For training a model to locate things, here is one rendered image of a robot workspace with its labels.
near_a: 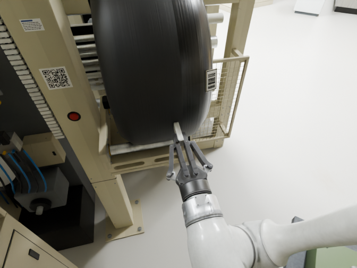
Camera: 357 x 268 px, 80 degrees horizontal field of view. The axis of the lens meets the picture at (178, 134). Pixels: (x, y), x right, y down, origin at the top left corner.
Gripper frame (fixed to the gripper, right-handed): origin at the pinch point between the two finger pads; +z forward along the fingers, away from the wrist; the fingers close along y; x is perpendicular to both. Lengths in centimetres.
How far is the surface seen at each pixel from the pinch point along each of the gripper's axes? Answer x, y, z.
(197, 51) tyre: -20.0, -6.9, 10.2
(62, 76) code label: -6.2, 32.2, 25.6
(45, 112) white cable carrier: 7, 43, 25
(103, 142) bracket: 20.4, 26.2, 16.6
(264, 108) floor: 129, -134, 108
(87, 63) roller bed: 15, 31, 62
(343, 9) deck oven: 162, -492, 385
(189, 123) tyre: 0.2, -4.5, 3.5
